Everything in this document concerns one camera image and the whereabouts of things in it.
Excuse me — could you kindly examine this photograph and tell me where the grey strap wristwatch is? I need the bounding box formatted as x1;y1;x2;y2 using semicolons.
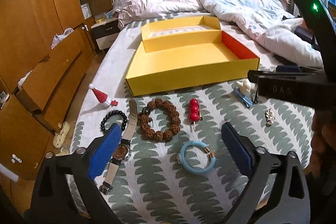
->
99;99;138;194

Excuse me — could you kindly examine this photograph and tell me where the light blue bracelet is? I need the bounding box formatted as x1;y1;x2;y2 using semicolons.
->
176;140;217;175

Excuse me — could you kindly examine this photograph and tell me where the black bead bracelet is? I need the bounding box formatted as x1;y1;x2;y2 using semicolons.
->
100;109;129;134

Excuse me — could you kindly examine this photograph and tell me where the blue hair clip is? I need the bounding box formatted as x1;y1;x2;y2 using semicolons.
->
233;88;253;108

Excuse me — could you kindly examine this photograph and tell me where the red santa hat hair clip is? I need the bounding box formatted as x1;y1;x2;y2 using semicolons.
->
89;83;118;107

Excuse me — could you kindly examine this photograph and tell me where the white garlic hair clip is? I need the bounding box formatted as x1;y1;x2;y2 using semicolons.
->
236;79;259;104

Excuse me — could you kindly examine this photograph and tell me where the brown rudraksha bead bracelet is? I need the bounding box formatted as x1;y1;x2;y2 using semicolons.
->
137;98;182;142

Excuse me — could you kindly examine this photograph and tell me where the person right hand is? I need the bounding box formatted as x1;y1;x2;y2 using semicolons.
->
309;110;335;178

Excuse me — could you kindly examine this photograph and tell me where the white slipper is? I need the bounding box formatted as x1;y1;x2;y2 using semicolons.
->
53;122;70;149

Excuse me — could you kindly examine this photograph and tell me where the light blue patterned duvet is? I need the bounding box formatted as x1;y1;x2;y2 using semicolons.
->
200;0;323;67

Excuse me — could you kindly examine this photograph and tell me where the dark nightstand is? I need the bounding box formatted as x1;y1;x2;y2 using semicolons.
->
91;18;120;50

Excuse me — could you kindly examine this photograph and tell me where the white plastic bag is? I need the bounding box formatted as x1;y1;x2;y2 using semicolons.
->
51;28;74;50

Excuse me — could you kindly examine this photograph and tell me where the yellow cardboard box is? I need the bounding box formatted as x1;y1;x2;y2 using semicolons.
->
125;16;260;96

